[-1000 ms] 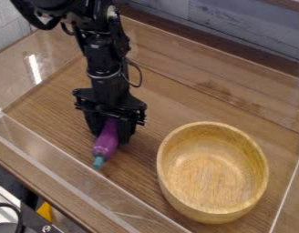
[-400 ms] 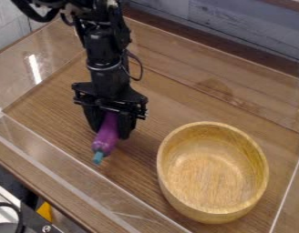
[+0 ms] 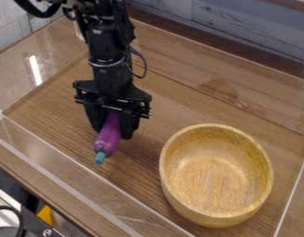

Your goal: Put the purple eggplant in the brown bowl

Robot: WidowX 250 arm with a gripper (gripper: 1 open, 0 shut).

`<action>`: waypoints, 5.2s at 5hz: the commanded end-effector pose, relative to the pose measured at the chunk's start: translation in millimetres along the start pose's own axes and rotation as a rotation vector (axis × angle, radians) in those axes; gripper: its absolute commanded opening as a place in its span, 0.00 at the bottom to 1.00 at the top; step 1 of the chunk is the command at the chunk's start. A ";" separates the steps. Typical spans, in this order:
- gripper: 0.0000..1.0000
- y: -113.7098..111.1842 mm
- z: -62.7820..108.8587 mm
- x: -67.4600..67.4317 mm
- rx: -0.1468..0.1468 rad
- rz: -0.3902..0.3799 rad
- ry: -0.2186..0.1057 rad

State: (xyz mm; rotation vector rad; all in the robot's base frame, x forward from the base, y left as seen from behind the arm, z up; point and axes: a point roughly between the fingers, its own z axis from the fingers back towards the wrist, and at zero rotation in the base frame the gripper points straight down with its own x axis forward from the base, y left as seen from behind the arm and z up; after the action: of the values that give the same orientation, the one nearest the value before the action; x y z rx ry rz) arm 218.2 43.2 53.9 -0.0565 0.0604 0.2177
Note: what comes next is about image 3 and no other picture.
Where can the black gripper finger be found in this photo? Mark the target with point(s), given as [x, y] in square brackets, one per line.
[97, 113]
[130, 123]

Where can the clear acrylic tray wall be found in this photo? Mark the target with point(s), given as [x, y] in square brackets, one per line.
[103, 210]

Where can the yellow black device corner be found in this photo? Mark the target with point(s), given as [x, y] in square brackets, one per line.
[55, 220]

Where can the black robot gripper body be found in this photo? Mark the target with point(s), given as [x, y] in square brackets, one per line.
[113, 90]

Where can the brown wooden bowl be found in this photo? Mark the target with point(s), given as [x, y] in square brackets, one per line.
[217, 175]

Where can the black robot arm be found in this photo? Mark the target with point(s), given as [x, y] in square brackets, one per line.
[109, 33]

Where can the purple toy eggplant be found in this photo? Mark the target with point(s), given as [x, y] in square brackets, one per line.
[109, 138]

